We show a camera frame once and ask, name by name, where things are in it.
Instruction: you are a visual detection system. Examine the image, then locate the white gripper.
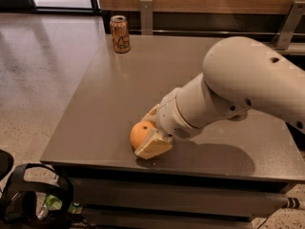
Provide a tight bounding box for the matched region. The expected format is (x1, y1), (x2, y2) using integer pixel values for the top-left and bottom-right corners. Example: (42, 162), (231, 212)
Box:
(134, 88), (202, 159)

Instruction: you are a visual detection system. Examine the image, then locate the orange fruit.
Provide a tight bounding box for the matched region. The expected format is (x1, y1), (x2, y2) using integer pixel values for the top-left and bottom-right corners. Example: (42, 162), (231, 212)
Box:
(130, 121), (155, 149)

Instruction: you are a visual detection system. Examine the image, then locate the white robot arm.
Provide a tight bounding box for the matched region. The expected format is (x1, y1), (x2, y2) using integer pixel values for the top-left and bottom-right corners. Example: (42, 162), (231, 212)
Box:
(134, 36), (305, 159)

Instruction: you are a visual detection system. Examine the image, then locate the orange soda can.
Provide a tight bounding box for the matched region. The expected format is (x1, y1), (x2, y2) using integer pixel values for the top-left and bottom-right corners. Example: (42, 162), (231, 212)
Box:
(110, 15), (131, 53)

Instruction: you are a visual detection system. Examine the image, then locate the grey table cabinet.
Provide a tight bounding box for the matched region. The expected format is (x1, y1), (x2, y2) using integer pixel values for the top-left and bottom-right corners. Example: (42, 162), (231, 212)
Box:
(42, 36), (305, 229)

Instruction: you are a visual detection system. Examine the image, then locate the green packet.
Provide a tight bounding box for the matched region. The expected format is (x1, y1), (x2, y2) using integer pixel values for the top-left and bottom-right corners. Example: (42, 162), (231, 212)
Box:
(44, 194), (83, 215)

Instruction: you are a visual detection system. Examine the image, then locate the black chair edge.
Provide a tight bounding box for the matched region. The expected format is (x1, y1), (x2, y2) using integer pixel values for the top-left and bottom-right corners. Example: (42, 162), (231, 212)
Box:
(0, 150), (14, 180)

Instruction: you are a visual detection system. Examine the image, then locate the left metal wall bracket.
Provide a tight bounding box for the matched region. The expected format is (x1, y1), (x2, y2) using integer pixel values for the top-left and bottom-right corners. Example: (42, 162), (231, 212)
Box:
(140, 0), (153, 35)

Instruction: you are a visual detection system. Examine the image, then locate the metal wall bracket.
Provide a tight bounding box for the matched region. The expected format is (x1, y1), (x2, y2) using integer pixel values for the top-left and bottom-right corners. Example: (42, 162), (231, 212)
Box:
(273, 1), (305, 51)
(140, 0), (153, 35)

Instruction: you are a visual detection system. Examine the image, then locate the right metal wall bracket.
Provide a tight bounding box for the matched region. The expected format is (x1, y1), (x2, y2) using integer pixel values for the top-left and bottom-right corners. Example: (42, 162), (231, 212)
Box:
(273, 1), (305, 51)

